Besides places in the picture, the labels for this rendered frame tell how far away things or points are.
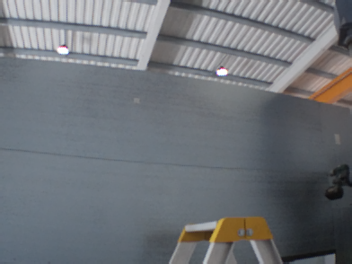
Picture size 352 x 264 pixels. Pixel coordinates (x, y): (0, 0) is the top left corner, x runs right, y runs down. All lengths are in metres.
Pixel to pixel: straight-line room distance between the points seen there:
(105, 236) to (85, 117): 0.62
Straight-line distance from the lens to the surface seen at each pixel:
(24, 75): 1.76
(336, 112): 2.44
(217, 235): 0.89
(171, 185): 1.57
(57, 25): 9.05
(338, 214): 2.17
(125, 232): 1.50
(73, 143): 1.56
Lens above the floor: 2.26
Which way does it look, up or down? 21 degrees up
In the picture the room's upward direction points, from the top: straight up
